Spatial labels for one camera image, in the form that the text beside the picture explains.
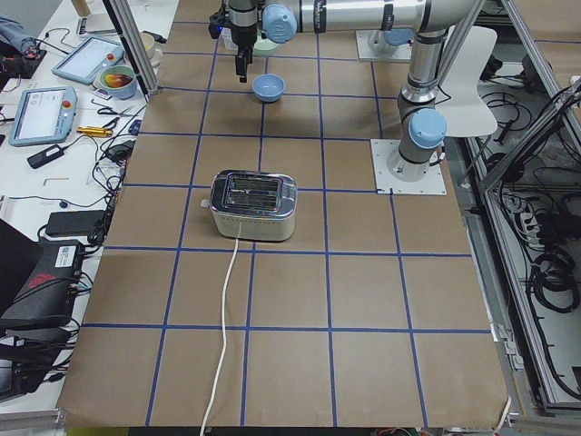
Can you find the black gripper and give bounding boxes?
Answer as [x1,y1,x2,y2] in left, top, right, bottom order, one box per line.
[228,0,257,83]

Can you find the green bowl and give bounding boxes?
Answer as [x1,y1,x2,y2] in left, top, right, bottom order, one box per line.
[253,35,279,57]

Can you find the blue bowl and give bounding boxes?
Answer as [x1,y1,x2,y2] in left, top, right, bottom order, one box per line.
[251,74,286,104]

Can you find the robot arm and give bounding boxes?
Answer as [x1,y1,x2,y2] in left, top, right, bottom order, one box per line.
[209,1,482,182]

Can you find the bowl with lemon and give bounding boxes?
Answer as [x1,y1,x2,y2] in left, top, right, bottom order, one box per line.
[140,32,163,68]

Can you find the bowl with red fruit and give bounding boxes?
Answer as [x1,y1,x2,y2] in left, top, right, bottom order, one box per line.
[98,65,137,100]

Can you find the clear plastic food container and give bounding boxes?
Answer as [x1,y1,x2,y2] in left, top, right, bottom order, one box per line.
[222,34,238,51]

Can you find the silver toaster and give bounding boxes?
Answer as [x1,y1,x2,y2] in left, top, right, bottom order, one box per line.
[201,169,298,242]

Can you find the black scissors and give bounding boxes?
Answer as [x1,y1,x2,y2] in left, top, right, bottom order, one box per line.
[91,99,132,130]

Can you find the teach pendant tablet far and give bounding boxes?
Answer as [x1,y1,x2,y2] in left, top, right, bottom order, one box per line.
[52,36,124,84]

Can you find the teach pendant tablet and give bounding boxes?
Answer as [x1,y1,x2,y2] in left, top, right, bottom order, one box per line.
[52,36,124,84]
[8,86,77,147]

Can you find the teach pendant tablet near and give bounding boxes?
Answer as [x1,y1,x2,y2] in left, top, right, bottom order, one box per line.
[8,86,77,147]

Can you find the white chair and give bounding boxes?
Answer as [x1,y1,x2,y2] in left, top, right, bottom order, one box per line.
[435,26,497,137]

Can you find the black charger brick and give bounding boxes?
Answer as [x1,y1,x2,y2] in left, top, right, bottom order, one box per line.
[27,144,65,169]

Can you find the black power brick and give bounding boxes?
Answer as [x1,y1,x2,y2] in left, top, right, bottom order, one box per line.
[44,210,104,237]

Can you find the black computer box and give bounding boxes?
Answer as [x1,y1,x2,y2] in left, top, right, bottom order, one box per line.
[1,238,83,331]

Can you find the aluminium frame post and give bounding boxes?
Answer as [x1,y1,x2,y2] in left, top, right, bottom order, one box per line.
[103,0,159,100]

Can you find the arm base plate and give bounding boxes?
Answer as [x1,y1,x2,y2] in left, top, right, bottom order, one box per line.
[356,28,414,63]
[370,139,447,195]

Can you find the orange handled tool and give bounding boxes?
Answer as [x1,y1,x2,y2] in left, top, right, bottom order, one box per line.
[76,126,113,138]

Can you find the white toaster power cable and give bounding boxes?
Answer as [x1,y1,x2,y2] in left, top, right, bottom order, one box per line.
[199,238,241,436]

